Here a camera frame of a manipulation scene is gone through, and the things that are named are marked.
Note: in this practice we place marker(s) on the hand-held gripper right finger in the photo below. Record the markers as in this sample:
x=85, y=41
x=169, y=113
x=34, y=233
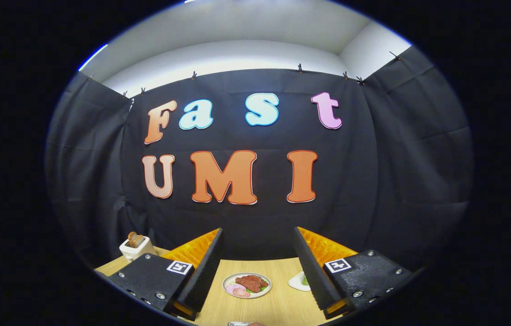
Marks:
x=314, y=271

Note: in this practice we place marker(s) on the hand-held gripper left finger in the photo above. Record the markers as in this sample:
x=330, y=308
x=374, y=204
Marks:
x=205, y=276

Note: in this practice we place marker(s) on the white square coaster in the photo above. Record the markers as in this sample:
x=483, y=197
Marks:
x=296, y=283

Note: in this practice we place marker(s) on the pale pink ham slice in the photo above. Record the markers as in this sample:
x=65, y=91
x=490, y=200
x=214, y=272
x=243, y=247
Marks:
x=231, y=288

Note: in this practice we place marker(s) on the brown grilled meat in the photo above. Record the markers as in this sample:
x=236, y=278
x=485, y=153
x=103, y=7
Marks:
x=251, y=282

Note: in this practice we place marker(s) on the green lettuce leaf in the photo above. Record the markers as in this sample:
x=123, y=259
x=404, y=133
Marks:
x=262, y=287

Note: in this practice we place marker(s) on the white round plate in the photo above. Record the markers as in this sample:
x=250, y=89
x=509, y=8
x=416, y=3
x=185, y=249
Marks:
x=262, y=292

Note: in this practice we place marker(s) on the white toaster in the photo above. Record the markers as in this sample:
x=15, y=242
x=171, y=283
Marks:
x=135, y=253

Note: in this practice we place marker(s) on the toasted bread slice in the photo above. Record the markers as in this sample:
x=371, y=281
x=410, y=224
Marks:
x=136, y=240

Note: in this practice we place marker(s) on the row of black clips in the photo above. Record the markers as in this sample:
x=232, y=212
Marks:
x=301, y=69

